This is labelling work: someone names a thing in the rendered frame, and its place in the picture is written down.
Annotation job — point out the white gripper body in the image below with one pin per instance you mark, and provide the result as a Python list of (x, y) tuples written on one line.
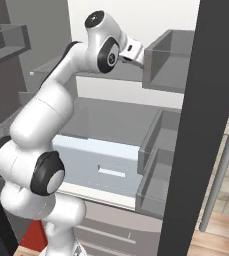
[(139, 59)]

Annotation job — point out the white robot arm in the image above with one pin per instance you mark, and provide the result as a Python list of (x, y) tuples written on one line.
[(39, 116)]

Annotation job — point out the grey fridge shelf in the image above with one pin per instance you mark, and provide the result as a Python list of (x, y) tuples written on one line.
[(119, 75)]

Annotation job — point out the grey fridge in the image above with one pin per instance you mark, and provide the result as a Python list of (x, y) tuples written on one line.
[(126, 86)]

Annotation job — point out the dark grey right fridge door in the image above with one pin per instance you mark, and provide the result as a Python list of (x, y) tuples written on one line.
[(199, 133)]

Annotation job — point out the large grey door bin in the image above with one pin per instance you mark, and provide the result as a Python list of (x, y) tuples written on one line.
[(167, 66)]

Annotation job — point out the pale blue crisper drawer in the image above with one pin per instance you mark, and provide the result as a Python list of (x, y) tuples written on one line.
[(99, 160)]

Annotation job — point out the grey freezer drawer front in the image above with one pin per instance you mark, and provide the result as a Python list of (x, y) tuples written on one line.
[(119, 230)]

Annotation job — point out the red block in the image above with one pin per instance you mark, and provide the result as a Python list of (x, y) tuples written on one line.
[(34, 237)]

